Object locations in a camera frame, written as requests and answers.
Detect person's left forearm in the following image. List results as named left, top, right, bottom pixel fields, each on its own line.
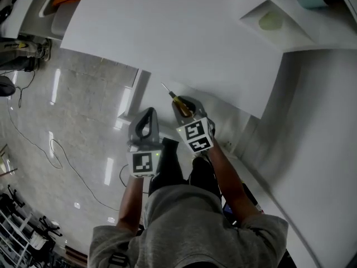
left=116, top=174, right=153, bottom=237

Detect white cubby shelf unit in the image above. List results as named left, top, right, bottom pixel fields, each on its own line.
left=238, top=0, right=357, bottom=51

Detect yellow-handled screwdriver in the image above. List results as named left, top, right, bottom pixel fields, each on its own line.
left=161, top=82, right=196, bottom=118

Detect person's grey shirt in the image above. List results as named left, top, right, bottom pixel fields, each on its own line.
left=88, top=184, right=290, bottom=268

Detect black floor cable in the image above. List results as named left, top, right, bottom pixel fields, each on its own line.
left=0, top=70, right=36, bottom=108

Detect person's black trousers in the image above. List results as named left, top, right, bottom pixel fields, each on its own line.
left=147, top=137, right=224, bottom=203

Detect pale green glass bowl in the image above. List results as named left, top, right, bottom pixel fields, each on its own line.
left=258, top=11, right=284, bottom=32

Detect white drawer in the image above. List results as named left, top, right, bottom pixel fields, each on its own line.
left=117, top=69, right=260, bottom=161

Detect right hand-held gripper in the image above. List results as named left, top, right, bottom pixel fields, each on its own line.
left=171, top=95, right=216, bottom=154

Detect white chair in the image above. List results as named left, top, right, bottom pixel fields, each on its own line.
left=38, top=0, right=93, bottom=37

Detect person's right forearm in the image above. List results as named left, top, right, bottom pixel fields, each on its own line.
left=208, top=145, right=263, bottom=226

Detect large white panel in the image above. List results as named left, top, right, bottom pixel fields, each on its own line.
left=239, top=49, right=357, bottom=268

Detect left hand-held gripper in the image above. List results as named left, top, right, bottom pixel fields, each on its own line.
left=126, top=107, right=165, bottom=178

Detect black chair bases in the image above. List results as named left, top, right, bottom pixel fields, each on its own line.
left=0, top=184, right=64, bottom=262

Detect long white desk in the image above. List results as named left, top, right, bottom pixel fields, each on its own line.
left=0, top=0, right=61, bottom=40

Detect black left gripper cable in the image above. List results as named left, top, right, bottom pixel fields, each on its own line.
left=119, top=163, right=148, bottom=195

